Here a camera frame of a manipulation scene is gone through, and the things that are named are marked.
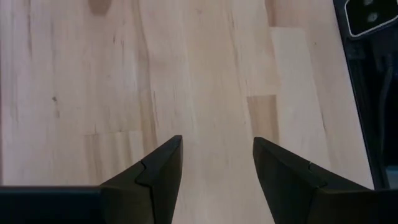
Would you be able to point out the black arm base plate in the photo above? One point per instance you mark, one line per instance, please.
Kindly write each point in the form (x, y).
(373, 15)

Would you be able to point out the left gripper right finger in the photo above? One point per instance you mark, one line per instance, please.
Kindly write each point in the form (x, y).
(295, 199)

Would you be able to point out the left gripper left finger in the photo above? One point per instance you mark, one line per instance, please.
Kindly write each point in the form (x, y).
(140, 202)

